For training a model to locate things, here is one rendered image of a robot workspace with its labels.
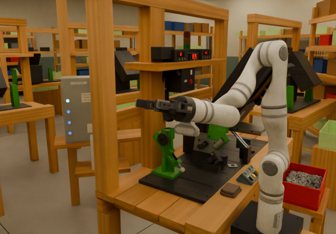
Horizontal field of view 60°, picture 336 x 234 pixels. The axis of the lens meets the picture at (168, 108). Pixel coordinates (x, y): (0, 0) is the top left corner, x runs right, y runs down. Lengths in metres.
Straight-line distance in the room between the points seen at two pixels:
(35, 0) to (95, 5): 10.71
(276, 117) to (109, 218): 1.01
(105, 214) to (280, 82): 1.11
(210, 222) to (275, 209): 0.28
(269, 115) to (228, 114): 0.25
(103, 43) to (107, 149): 0.52
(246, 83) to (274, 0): 10.52
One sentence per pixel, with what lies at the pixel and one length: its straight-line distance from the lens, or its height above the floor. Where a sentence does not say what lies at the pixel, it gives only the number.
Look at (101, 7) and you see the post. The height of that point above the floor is 1.81.
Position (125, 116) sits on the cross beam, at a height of 1.24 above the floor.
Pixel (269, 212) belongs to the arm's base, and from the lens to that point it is 1.26.
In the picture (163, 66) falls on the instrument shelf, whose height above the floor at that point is 1.53.
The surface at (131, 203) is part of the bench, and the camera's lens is 1.51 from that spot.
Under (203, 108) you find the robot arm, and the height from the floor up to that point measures 1.46.
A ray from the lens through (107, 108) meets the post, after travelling 1.46.
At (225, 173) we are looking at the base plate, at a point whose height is 0.90.
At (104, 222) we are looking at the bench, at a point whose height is 0.71.
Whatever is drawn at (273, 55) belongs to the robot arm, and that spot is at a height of 1.60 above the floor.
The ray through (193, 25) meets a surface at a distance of 8.15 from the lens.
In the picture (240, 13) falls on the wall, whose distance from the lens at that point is 12.02.
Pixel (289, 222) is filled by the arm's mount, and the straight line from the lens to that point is 1.42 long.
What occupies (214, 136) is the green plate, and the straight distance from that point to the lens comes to 1.82.
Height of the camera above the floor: 1.63
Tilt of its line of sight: 12 degrees down
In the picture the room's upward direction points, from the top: straight up
